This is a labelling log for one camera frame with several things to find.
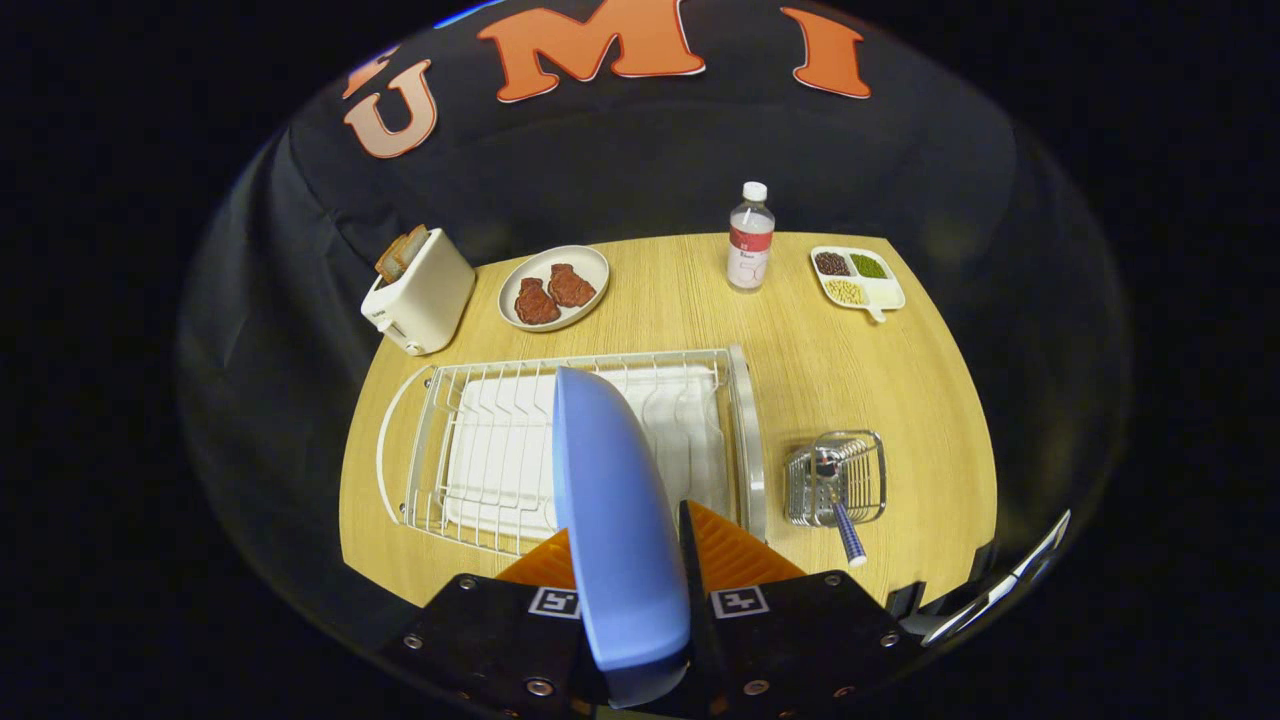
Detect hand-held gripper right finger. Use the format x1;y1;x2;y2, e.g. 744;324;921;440
678;498;926;720

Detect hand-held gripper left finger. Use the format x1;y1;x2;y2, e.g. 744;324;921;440
378;528;611;720

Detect blue plate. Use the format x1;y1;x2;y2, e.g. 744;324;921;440
552;366;693;709

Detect spoon with striped handle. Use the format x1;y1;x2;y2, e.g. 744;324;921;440
812;447;868;569

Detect white wire dish rack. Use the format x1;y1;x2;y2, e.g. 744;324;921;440
376;345;769;558

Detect metal wire basket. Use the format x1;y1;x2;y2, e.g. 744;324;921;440
785;430;888;528

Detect white divided dish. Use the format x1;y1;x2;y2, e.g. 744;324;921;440
810;246;907;324

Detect beige plate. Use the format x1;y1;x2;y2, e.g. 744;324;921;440
497;245;611;333

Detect brown meat piece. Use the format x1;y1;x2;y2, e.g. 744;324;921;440
547;263;598;309
514;278;562;326

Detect cream toaster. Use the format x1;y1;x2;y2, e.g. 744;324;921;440
360;228;477;357

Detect clear bottle with red label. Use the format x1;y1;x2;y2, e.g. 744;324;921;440
727;181;776;293

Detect black backdrop cloth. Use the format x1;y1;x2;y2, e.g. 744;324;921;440
175;0;1136;641

